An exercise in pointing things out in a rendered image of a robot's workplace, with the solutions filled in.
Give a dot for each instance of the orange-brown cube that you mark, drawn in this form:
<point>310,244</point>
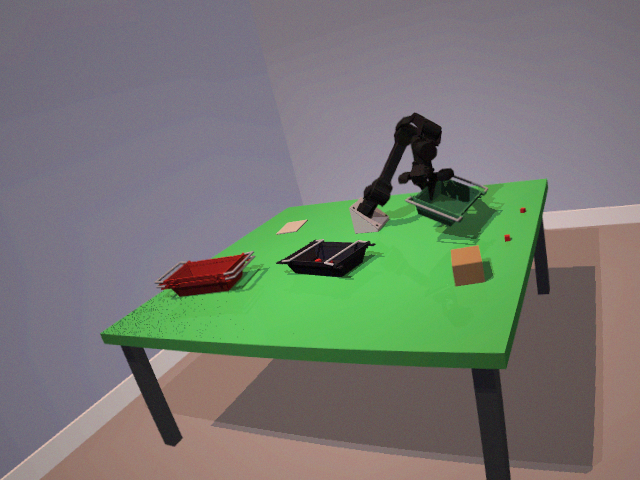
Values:
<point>467,266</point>

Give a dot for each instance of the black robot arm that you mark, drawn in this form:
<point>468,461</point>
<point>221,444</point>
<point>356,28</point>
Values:
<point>424,138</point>

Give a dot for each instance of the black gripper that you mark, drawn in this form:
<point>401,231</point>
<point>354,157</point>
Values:
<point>442,175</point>

